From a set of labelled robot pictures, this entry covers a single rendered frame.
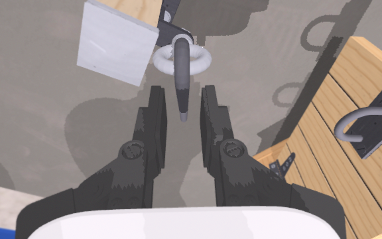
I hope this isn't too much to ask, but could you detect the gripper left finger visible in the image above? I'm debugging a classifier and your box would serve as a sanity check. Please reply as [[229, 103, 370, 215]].
[[15, 86, 167, 239]]

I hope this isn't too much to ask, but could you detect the light wooden cabinet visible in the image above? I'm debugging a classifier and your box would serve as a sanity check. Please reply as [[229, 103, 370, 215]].
[[253, 37, 382, 239]]

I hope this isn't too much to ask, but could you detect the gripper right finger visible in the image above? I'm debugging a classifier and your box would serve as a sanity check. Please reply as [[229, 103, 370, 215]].
[[200, 85, 347, 239]]

